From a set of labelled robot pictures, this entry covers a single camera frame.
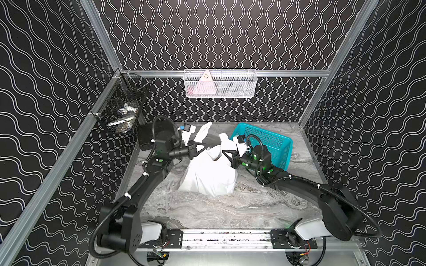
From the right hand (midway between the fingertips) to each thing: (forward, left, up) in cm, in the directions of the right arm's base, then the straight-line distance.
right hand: (223, 150), depth 78 cm
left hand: (-2, +7, +6) cm, 9 cm away
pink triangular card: (+34, +9, +14) cm, 38 cm away
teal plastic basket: (+18, -36, -19) cm, 45 cm away
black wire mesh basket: (+22, +56, +7) cm, 60 cm away
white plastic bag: (-9, +6, -5) cm, 12 cm away
